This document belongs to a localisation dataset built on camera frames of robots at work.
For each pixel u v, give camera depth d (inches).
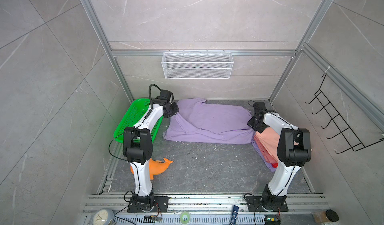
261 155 35.0
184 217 27.6
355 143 23.3
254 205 28.6
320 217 26.0
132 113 39.2
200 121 42.1
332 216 24.6
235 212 27.5
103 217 26.3
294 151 20.1
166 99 30.0
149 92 28.7
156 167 31.6
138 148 20.8
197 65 39.7
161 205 28.9
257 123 32.4
